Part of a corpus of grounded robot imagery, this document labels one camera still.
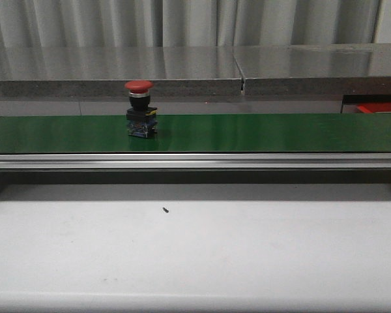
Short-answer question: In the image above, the grey stone slab left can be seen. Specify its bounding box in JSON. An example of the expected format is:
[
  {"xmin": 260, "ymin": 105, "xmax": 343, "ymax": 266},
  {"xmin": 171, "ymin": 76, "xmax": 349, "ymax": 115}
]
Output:
[{"xmin": 0, "ymin": 47, "xmax": 242, "ymax": 98}]

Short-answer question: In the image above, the grey stone slab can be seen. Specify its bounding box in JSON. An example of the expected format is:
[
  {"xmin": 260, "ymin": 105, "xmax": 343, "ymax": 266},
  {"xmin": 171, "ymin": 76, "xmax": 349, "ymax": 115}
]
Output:
[
  {"xmin": 234, "ymin": 44, "xmax": 391, "ymax": 96},
  {"xmin": 0, "ymin": 47, "xmax": 242, "ymax": 98}
]

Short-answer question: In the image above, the green conveyor belt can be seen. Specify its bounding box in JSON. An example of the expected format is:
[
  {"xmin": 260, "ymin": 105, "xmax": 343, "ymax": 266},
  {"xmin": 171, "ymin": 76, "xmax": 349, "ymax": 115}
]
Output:
[{"xmin": 0, "ymin": 113, "xmax": 391, "ymax": 154}]

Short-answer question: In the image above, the grey stone slab right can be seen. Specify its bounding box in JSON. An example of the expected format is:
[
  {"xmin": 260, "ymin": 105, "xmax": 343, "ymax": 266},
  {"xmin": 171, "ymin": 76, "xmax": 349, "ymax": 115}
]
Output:
[{"xmin": 234, "ymin": 44, "xmax": 391, "ymax": 96}]

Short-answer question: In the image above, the red plastic tray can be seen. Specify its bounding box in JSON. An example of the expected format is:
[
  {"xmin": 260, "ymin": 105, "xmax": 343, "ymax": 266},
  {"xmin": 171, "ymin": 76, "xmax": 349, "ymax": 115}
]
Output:
[{"xmin": 357, "ymin": 102, "xmax": 391, "ymax": 113}]

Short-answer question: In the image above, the red mushroom push button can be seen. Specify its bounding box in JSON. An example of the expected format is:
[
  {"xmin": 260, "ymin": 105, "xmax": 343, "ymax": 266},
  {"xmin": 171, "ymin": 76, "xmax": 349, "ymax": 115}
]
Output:
[{"xmin": 124, "ymin": 80, "xmax": 158, "ymax": 138}]

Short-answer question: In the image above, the aluminium conveyor frame rail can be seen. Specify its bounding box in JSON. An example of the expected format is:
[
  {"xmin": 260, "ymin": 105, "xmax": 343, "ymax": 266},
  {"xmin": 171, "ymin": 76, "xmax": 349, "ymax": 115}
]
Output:
[{"xmin": 0, "ymin": 153, "xmax": 391, "ymax": 171}]

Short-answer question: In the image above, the grey curtain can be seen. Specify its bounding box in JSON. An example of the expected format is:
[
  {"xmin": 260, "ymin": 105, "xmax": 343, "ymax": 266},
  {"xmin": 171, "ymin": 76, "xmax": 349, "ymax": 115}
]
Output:
[{"xmin": 0, "ymin": 1, "xmax": 391, "ymax": 48}]

